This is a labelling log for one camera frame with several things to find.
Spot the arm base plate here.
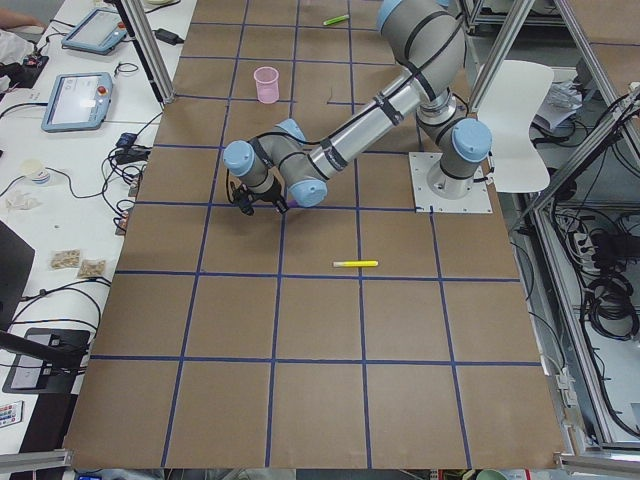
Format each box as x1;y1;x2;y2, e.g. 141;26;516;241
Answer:
408;152;493;214

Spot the paper cup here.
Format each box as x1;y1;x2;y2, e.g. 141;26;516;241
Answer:
20;158;51;185

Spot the black power adapter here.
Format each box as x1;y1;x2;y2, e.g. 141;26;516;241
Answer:
154;28;184;45

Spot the white chair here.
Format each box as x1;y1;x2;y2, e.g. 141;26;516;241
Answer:
477;60;554;193

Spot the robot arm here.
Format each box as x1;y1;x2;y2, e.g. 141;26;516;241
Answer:
223;1;492;215

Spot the snack bag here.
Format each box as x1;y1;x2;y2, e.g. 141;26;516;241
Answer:
49;249;82;270
77;259;107;279

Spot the aluminium frame post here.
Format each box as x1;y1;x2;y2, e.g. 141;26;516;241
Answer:
115;0;175;105

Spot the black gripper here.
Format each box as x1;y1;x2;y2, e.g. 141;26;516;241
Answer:
233;180;288;216

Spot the pink mesh cup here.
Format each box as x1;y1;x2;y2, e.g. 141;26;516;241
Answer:
253;66;280;104

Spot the teach pendant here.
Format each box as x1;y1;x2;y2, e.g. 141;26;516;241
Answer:
61;8;127;55
41;72;113;133

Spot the far teach pendant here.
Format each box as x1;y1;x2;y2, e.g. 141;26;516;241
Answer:
61;8;127;55

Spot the green pen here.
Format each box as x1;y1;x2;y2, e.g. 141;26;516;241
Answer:
322;14;350;26

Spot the yellow pen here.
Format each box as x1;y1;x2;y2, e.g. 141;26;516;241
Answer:
332;260;379;268

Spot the remote control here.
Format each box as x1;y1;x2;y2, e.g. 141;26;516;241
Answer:
0;400;24;428

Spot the near teach pendant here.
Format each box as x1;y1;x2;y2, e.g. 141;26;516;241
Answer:
41;72;113;133

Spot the black stand base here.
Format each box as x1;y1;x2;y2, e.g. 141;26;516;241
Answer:
1;328;90;394

